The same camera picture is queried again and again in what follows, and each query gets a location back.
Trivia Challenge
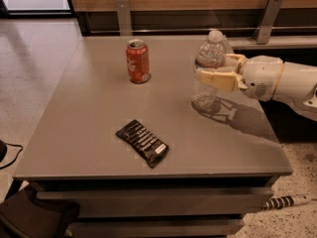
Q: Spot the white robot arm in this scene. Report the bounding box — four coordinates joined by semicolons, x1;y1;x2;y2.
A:
197;54;317;121

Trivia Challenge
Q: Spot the right metal wall bracket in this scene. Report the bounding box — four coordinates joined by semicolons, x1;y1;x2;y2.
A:
253;0;283;45

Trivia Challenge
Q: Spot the grey drawer cabinet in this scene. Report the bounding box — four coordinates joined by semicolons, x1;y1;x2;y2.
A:
14;37;291;238

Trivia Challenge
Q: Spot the left metal wall bracket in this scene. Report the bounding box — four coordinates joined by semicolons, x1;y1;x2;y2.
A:
115;0;133;36

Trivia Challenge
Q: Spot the dark brown chair seat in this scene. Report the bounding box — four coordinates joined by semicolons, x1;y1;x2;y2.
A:
0;185;79;238

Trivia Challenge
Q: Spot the clear plastic water bottle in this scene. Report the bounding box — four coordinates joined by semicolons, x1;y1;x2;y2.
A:
191;30;226;113

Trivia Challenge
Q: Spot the black cable on floor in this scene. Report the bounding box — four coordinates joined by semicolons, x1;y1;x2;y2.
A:
0;142;24;171

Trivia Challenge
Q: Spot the black and white striped cable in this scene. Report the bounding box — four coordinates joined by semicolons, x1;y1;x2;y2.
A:
262;193;313;211

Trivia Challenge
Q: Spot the metal wall bracket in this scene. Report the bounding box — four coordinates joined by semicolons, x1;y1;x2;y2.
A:
253;0;283;45
115;0;133;36

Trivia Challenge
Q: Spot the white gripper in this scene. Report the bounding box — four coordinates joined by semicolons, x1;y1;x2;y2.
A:
196;54;283;101

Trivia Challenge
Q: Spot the metal rail along wall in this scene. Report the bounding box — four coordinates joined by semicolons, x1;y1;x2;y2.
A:
90;26;317;35

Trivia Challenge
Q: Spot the red coca-cola can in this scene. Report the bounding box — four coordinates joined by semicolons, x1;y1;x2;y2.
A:
126;39;151;83

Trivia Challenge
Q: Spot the black rxbar chocolate wrapper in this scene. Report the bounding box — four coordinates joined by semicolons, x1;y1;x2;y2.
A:
116;120;169;169

